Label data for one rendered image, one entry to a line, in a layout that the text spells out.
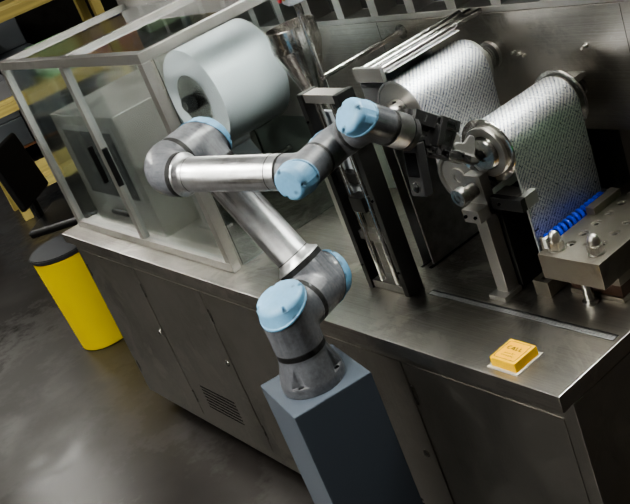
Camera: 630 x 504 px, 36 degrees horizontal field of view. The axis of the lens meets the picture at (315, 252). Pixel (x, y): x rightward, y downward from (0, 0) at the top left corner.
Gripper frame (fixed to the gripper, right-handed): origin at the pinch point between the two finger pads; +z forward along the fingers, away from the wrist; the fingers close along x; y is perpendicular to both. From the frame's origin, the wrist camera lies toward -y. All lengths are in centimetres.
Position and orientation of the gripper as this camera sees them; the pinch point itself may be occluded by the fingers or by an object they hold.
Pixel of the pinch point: (470, 163)
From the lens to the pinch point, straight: 210.3
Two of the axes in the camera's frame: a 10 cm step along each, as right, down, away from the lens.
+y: 2.1, -9.8, -0.2
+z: 7.8, 1.5, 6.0
